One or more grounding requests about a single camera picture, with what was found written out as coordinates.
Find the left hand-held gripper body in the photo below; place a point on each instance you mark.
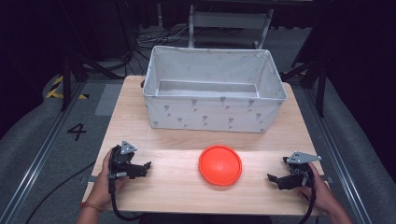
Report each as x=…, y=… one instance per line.
x=123, y=161

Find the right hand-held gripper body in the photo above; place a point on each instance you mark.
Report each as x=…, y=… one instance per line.
x=299, y=169

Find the orange plastic bowl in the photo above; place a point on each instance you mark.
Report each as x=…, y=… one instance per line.
x=220, y=165

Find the grey fabric storage box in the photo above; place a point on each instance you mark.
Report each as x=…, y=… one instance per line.
x=214, y=93

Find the person's left hand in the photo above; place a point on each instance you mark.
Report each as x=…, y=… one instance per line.
x=104, y=183

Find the person's right hand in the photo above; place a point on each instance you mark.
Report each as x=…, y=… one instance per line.
x=320, y=189

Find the black metal stand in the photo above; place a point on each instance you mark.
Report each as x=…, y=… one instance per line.
x=70, y=73
x=314, y=77

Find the yellow black floor tape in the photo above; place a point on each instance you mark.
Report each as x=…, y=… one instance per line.
x=59, y=90

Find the grey metal chair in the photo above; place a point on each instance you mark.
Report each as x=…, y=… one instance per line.
x=229, y=23

